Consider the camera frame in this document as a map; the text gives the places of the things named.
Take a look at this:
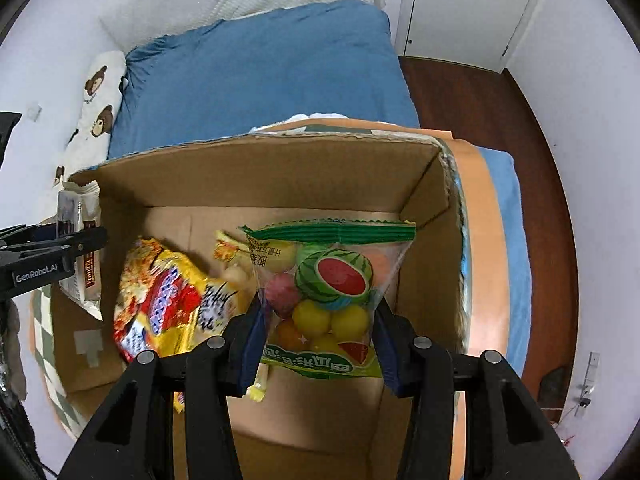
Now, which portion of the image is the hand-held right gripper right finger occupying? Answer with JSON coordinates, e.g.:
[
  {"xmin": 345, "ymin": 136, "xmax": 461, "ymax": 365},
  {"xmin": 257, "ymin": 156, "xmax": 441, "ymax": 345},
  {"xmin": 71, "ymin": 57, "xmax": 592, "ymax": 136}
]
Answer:
[{"xmin": 371, "ymin": 301, "xmax": 581, "ymax": 480}]

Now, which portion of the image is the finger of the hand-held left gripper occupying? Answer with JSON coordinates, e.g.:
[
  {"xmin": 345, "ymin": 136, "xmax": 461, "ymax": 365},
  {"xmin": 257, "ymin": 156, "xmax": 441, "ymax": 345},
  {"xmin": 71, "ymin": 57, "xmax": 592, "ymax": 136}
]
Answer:
[
  {"xmin": 0, "ymin": 224, "xmax": 76, "ymax": 255},
  {"xmin": 0, "ymin": 226, "xmax": 109, "ymax": 302}
]

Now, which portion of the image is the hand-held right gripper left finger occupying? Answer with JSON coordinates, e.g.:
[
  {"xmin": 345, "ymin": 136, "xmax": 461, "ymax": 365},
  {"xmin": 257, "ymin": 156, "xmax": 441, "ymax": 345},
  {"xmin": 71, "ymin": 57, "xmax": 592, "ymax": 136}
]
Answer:
[{"xmin": 59, "ymin": 299, "xmax": 273, "ymax": 480}]

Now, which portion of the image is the white brown snack packet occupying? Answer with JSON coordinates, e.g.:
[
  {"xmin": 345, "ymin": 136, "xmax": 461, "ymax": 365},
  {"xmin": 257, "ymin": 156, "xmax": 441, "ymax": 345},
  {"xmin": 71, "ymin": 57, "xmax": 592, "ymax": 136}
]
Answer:
[{"xmin": 56, "ymin": 182, "xmax": 104, "ymax": 322}]

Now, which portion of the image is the clear fruit candy bag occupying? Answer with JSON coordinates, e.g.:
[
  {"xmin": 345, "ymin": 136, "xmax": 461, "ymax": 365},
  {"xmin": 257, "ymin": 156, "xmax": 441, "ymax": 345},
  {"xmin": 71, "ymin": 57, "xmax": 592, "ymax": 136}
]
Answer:
[{"xmin": 239, "ymin": 217, "xmax": 417, "ymax": 380}]

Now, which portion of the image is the cardboard box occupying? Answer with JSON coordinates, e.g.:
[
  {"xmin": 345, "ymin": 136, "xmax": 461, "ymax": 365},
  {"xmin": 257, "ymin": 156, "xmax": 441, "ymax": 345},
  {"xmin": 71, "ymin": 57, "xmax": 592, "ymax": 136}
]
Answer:
[{"xmin": 50, "ymin": 119, "xmax": 473, "ymax": 480}]

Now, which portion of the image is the bear print cloth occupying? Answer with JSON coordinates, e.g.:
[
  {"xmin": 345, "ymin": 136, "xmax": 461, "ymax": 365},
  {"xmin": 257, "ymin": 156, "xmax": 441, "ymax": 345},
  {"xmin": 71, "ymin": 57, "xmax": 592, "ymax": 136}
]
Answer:
[{"xmin": 52, "ymin": 50, "xmax": 128, "ymax": 191}]

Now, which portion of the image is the green white checkered mat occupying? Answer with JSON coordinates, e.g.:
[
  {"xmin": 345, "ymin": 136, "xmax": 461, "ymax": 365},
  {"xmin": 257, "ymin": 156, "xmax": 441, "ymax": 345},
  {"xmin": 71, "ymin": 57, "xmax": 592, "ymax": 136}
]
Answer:
[{"xmin": 30, "ymin": 137, "xmax": 506, "ymax": 436}]

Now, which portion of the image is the small yellow candy packet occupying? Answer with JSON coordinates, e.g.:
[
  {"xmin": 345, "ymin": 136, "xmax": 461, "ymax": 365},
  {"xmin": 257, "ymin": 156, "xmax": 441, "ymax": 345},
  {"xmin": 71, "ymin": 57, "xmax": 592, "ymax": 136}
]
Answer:
[{"xmin": 214, "ymin": 230, "xmax": 273, "ymax": 403}]

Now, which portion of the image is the yellow red snack packet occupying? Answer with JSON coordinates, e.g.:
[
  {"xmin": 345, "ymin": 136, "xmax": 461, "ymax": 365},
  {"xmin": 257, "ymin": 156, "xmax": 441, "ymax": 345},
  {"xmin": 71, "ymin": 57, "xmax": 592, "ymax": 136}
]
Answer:
[{"xmin": 112, "ymin": 237, "xmax": 253, "ymax": 413}]

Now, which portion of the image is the light blue sheet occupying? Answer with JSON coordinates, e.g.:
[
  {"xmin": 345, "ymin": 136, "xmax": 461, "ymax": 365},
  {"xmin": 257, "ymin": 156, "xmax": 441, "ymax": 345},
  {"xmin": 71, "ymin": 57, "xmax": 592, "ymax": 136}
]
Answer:
[{"xmin": 472, "ymin": 146, "xmax": 532, "ymax": 378}]

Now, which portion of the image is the metal door stopper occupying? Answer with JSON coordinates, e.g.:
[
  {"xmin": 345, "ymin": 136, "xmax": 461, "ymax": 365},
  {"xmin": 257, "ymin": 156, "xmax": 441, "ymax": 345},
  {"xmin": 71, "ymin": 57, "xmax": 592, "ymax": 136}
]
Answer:
[{"xmin": 575, "ymin": 351, "xmax": 601, "ymax": 418}]

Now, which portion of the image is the small white cloth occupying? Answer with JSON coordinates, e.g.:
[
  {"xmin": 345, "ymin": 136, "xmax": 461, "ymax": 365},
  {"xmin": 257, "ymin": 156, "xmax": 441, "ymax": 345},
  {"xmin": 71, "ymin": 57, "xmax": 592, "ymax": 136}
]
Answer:
[{"xmin": 250, "ymin": 112, "xmax": 351, "ymax": 133}]

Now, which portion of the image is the blue quilt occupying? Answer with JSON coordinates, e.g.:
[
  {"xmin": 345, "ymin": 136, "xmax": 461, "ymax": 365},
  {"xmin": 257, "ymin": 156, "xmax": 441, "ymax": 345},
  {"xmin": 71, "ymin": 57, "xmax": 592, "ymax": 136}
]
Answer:
[{"xmin": 107, "ymin": 0, "xmax": 421, "ymax": 161}]

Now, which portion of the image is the white door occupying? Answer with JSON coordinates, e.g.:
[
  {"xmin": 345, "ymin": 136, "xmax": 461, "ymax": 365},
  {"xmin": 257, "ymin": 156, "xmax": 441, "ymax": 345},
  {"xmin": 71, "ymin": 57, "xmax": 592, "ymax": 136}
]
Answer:
[{"xmin": 395, "ymin": 0, "xmax": 551, "ymax": 73}]

